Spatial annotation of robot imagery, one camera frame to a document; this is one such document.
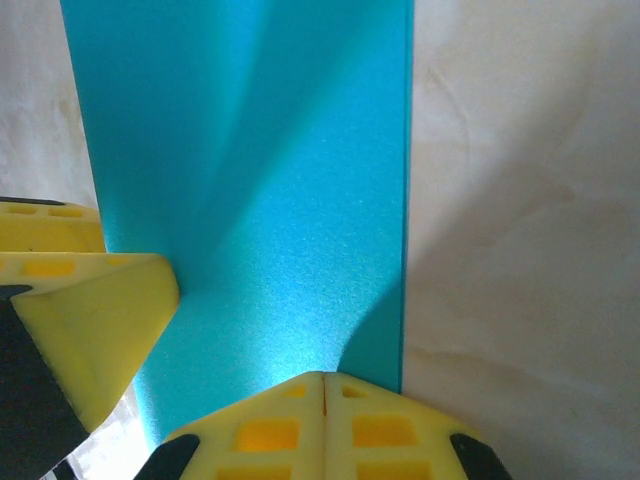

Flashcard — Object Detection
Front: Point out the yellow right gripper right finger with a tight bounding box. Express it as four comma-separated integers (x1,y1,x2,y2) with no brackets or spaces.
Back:
324,372,516,480

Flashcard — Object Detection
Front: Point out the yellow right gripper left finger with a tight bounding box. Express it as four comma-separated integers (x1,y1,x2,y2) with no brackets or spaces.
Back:
124,372,326,480

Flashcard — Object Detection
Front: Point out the teal cloth sheet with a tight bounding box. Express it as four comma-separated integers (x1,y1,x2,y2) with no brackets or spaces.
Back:
59,0,414,449

